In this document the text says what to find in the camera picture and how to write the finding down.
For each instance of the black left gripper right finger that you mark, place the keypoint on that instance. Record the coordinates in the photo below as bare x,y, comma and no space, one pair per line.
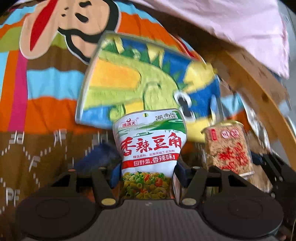
194,180

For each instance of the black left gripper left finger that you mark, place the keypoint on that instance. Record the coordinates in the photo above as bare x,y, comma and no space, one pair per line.
103,165

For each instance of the brown red crispy snack pack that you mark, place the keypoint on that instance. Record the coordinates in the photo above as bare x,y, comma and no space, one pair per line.
226,147

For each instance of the white green bean snack bag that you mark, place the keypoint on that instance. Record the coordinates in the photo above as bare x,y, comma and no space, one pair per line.
149,143

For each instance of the metal tray with dinosaur print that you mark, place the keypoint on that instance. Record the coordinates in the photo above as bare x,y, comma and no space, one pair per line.
148,78

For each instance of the colourful cartoon monkey blanket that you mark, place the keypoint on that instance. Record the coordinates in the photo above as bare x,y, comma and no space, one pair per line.
46,47

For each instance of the pink bed sheet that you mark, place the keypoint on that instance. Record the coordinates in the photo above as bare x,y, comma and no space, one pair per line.
253,25

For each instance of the curved wooden bed rail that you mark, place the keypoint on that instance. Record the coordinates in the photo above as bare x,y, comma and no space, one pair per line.
260,89

